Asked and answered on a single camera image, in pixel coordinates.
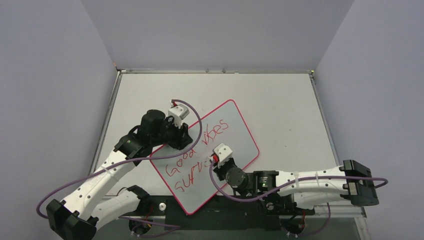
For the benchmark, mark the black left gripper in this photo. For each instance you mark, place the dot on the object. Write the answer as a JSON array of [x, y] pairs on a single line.
[[182, 137]]

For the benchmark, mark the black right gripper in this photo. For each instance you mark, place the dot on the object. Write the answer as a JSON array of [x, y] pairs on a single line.
[[219, 166]]

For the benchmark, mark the pink-framed whiteboard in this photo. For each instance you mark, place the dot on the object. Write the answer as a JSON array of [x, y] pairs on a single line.
[[187, 176]]

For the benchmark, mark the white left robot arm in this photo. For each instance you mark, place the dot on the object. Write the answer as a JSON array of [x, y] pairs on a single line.
[[82, 213]]

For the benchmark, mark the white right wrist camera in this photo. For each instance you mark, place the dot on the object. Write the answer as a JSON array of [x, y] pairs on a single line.
[[221, 154]]

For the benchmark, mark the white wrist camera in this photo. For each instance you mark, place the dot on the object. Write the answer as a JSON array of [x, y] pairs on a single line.
[[178, 113], [221, 154]]

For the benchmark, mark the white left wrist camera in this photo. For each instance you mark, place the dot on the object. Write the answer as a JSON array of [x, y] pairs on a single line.
[[178, 113]]

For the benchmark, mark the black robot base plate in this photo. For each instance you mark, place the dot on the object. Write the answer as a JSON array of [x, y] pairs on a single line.
[[221, 213]]

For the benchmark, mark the aluminium table edge frame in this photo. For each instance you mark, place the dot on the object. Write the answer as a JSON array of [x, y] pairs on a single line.
[[281, 110]]

